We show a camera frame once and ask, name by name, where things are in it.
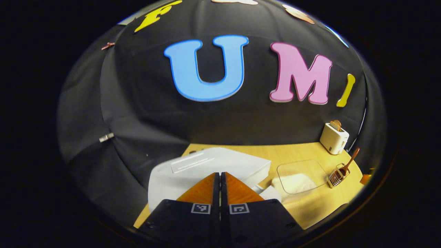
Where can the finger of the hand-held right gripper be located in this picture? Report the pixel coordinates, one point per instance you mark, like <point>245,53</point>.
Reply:
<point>366,176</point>

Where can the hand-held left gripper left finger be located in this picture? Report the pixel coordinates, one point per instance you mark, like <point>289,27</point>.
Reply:
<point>193,224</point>

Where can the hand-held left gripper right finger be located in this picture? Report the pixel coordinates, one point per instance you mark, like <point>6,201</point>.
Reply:
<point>255,224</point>

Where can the wooden spoon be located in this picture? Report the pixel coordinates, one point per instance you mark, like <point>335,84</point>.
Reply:
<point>351,160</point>

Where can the clear chopstick holder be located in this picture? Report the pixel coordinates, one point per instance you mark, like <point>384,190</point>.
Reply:
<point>336,177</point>

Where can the white rice cooker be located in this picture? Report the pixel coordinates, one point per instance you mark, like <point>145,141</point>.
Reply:
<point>179,172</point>

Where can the white rice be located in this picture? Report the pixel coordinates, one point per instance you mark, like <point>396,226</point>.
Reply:
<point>296,182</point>

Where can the white toaster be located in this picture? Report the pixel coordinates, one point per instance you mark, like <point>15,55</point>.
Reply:
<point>332,139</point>

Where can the brown toast slice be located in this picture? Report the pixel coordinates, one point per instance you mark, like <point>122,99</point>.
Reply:
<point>336,124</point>

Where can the clear plastic container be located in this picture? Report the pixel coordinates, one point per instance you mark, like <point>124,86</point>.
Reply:
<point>299,167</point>

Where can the silver cloth clip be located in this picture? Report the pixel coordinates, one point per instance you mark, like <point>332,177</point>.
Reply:
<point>106,137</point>

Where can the black backdrop cloth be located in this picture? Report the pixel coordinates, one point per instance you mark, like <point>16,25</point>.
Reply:
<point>155,103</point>

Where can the copper cloth clip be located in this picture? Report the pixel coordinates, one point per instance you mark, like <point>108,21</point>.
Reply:
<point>108,45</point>

